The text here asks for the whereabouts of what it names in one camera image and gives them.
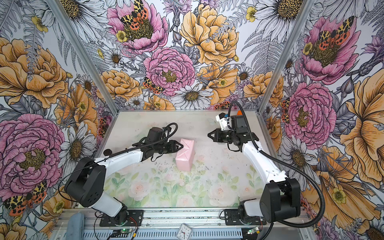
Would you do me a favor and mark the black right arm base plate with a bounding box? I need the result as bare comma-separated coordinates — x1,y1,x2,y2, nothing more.
220,209,267,226

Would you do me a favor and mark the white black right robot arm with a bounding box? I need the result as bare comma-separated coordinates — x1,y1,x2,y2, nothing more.
208,113,301,225

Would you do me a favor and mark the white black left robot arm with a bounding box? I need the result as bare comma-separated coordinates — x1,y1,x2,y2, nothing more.
64,123,184,225

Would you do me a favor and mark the small jar with dark lid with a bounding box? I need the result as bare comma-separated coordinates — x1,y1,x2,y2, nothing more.
103,149,113,157

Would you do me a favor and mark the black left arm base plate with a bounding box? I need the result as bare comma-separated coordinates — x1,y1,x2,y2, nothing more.
99,210,145,227

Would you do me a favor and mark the small white clock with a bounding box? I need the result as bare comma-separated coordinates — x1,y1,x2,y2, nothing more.
176,224,193,240

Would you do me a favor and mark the aluminium frame rail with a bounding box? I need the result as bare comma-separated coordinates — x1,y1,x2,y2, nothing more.
49,207,316,240

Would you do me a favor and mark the black corrugated cable conduit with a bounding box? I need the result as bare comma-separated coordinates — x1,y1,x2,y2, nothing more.
227,100,326,240

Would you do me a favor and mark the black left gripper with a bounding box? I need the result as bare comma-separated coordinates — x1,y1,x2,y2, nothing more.
154,140,184,154

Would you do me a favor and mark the purple and pink wrapping paper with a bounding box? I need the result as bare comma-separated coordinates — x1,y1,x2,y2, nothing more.
175,139,195,172

